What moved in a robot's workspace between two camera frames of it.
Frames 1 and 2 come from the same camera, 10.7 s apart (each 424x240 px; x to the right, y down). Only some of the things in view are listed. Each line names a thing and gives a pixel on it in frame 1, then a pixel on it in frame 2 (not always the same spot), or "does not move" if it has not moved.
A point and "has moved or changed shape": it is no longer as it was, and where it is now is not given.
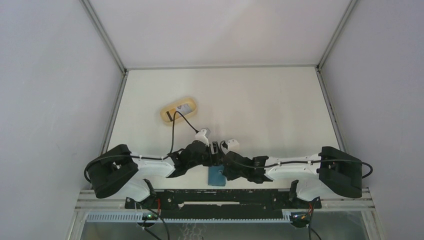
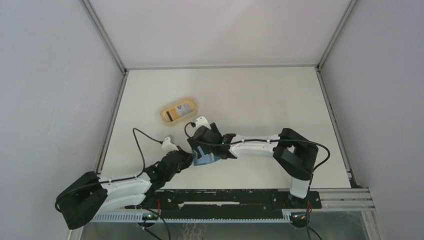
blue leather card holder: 215,177 has moved or changed shape
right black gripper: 230,175 to 194,145
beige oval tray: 186,107 does not move
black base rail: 221,205 does not move
